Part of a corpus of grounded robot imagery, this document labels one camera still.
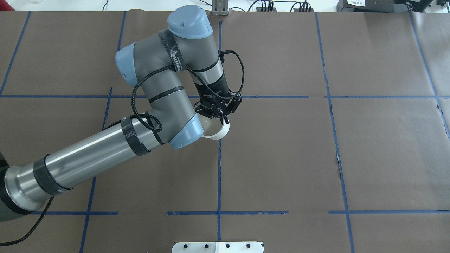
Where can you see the grey aluminium frame post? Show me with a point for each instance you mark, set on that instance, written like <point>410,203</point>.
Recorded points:
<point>220,7</point>

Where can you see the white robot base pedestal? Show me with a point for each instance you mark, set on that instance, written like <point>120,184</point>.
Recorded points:
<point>219,247</point>

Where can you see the black box with label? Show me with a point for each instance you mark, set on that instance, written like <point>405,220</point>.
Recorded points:
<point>379,6</point>

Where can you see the black power strip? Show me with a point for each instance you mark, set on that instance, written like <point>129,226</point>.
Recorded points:
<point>266,6</point>
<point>302,6</point>

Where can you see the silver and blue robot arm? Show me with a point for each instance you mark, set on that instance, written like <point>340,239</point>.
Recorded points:
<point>177,78</point>

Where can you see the black power strip right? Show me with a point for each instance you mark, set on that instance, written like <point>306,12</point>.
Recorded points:
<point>302,6</point>

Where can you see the black power strip left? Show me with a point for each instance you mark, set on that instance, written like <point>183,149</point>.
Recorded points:
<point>266,6</point>

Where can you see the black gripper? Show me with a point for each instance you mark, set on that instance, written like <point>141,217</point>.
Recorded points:
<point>215,91</point>

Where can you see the white smiley face mug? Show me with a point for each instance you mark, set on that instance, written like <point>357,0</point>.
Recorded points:
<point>213,128</point>

